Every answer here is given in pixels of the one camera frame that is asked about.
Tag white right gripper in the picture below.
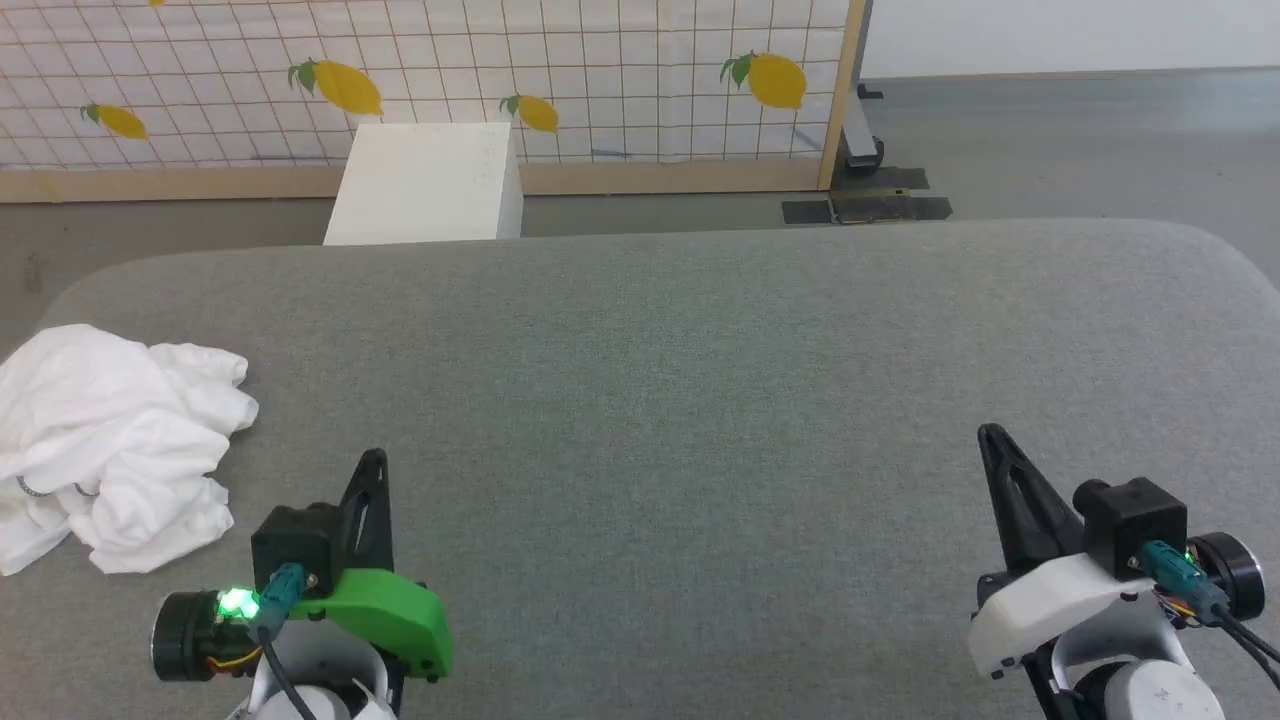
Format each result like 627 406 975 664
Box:
967 424 1163 680

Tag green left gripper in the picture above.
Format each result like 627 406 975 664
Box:
290 449 454 682

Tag white long-sleeve shirt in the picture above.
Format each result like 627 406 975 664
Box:
0 323 260 577

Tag large black floor plate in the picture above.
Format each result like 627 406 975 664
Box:
831 192 953 224

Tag white rectangular box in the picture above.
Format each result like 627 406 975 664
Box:
322 122 524 247

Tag grey upholstered sofa surface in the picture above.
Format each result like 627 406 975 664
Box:
0 218 1280 720

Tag black floor mat strip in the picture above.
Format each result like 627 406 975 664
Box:
830 167 930 193

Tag grey metal partition foot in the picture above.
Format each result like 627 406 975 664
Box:
843 84 887 173

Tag lemon print partition panel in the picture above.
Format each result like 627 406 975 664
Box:
0 0 869 204

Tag right arm cable teal plug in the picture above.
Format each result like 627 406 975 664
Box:
1143 541 1280 691

